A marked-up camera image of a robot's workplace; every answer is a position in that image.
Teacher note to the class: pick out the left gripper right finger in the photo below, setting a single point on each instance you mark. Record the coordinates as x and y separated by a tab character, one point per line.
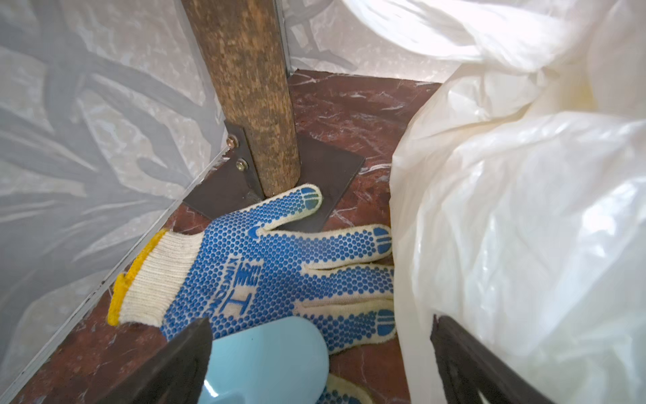
471	373

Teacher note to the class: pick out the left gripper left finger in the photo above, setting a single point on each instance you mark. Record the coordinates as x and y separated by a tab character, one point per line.
176	374

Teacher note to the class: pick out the white printed bag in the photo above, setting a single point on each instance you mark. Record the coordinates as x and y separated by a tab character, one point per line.
518	191

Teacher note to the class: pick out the blue dotted work glove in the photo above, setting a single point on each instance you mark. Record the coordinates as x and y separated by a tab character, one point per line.
245	270

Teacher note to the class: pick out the light blue toy trowel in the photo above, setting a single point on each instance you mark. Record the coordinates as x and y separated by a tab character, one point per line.
285	361

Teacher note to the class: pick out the pink cherry blossom tree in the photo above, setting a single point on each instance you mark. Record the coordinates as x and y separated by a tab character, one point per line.
241	43

